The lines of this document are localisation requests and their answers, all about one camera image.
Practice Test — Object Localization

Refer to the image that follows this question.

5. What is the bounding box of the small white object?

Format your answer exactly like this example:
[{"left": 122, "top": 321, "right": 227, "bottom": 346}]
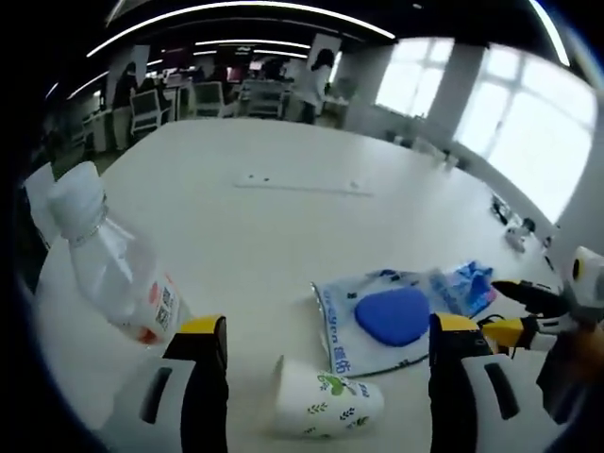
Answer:
[{"left": 505, "top": 226, "right": 529, "bottom": 252}]

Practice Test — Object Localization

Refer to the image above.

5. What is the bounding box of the person's right hand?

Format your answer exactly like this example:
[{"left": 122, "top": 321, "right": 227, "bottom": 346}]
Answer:
[{"left": 570, "top": 326, "right": 604, "bottom": 349}]

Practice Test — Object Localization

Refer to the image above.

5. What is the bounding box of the ceiling light strip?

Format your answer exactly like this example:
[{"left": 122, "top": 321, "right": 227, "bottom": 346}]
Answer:
[
  {"left": 528, "top": 0, "right": 572, "bottom": 66},
  {"left": 87, "top": 13, "right": 396, "bottom": 58}
]

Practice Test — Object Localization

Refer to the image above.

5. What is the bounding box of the large window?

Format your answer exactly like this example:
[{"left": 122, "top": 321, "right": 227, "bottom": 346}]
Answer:
[
  {"left": 375, "top": 37, "right": 457, "bottom": 117},
  {"left": 455, "top": 46, "right": 598, "bottom": 223}
]

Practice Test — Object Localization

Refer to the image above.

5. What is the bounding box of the black cable bundle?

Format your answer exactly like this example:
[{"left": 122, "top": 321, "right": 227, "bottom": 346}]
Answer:
[{"left": 490, "top": 193, "right": 512, "bottom": 226}]

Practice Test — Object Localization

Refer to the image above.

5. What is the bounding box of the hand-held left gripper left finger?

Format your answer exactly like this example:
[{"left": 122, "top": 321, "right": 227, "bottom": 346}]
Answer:
[{"left": 117, "top": 313, "right": 231, "bottom": 453}]

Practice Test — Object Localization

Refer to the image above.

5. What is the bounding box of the white cable cover plate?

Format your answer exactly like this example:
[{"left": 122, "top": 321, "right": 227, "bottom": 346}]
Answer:
[{"left": 234, "top": 172, "right": 374, "bottom": 195}]

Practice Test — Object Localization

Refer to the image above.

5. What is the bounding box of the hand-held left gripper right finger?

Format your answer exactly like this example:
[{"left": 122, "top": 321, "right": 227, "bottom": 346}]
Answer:
[{"left": 427, "top": 310, "right": 534, "bottom": 453}]

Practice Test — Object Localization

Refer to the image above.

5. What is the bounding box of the white table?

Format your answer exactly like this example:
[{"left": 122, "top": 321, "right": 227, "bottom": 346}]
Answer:
[{"left": 35, "top": 117, "right": 567, "bottom": 453}]

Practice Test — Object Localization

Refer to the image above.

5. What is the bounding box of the clear packet with blue pad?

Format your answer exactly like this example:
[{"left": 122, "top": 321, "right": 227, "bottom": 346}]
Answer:
[{"left": 310, "top": 267, "right": 443, "bottom": 378}]

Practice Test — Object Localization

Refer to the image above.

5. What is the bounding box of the clear plastic bottle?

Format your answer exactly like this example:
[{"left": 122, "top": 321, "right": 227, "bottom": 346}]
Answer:
[{"left": 45, "top": 161, "right": 193, "bottom": 351}]

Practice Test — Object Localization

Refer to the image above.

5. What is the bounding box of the blue wipes packet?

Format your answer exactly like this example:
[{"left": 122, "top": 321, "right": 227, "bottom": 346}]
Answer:
[{"left": 424, "top": 260, "right": 497, "bottom": 318}]

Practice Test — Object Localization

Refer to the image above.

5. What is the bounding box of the white panel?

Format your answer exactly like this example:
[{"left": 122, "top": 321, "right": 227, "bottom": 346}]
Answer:
[{"left": 23, "top": 164, "right": 63, "bottom": 251}]

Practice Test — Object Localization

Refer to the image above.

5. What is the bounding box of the white paper cup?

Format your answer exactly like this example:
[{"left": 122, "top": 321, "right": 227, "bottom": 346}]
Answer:
[{"left": 267, "top": 354, "right": 386, "bottom": 440}]

